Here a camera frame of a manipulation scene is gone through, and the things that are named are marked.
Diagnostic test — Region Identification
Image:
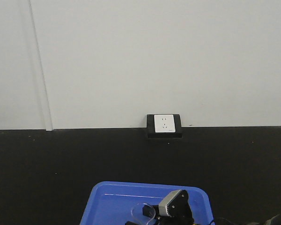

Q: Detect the white wall power socket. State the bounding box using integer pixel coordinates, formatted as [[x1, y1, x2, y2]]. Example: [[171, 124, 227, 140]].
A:
[[154, 114, 176, 133]]

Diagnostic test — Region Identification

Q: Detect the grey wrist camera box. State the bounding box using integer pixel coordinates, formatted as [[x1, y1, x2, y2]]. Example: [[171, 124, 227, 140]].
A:
[[158, 190, 182, 217]]

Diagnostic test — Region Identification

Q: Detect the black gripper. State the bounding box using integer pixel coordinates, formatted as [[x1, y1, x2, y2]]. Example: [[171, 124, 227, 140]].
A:
[[126, 190, 193, 225]]

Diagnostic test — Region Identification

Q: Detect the clear glass beaker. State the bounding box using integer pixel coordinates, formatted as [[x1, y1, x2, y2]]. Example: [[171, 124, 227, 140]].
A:
[[131, 202, 156, 225]]

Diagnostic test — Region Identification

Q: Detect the black socket mounting box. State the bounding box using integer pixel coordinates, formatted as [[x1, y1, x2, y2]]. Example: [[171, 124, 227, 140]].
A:
[[147, 114, 183, 139]]

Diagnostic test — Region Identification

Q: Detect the blue plastic tray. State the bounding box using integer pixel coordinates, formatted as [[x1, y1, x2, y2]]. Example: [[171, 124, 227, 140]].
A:
[[80, 181, 214, 225]]

